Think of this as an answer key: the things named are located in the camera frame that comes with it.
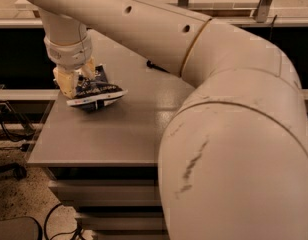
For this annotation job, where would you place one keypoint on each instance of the black candy bar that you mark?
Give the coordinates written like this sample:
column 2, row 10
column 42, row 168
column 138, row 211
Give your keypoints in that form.
column 154, row 66

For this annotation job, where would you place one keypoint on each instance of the dark grey floor object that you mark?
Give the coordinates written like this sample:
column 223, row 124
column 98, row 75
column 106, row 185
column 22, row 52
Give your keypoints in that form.
column 22, row 228

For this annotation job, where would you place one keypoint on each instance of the blue chip bag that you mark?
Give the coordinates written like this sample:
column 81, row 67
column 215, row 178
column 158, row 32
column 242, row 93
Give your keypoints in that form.
column 94, row 94

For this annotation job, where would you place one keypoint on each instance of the grey drawer cabinet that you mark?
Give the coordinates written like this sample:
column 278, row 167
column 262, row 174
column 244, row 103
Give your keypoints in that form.
column 104, row 163

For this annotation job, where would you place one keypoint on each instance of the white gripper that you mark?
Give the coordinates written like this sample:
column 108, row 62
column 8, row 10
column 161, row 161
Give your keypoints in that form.
column 70, row 55

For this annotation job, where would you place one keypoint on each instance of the black chair base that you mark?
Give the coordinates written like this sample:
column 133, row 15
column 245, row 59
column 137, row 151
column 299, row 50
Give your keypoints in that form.
column 18, row 171

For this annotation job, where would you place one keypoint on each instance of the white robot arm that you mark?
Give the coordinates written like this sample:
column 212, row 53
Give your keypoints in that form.
column 233, row 162

